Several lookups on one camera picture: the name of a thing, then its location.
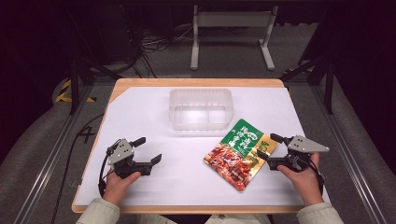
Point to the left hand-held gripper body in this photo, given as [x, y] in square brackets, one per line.
[120, 153]

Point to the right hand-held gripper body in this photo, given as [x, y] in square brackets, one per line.
[303, 145]

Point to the green and red food packet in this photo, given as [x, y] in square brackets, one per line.
[236, 149]

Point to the clear plastic container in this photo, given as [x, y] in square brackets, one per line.
[200, 109]

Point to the person's left hand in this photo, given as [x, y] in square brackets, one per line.
[116, 188]

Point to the person's right hand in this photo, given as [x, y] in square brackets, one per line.
[306, 183]

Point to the white table mat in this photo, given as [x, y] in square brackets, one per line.
[174, 183]

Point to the black tripod stand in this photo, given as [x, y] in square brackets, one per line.
[74, 87]
[328, 93]

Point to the yellow and black floor tape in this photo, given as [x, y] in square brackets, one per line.
[63, 90]

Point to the white metal stand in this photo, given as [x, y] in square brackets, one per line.
[232, 19]

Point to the aluminium floor rail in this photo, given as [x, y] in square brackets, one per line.
[46, 174]
[348, 161]

